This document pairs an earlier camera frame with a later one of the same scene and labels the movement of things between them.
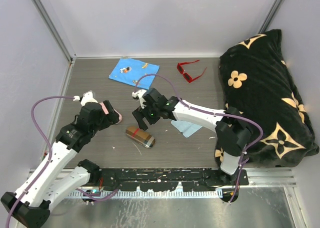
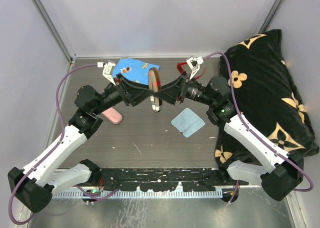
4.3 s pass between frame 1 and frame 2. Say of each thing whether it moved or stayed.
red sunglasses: stayed
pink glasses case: stayed
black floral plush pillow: stayed
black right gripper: moved
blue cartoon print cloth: stayed
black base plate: stayed
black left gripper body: moved
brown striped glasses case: moved
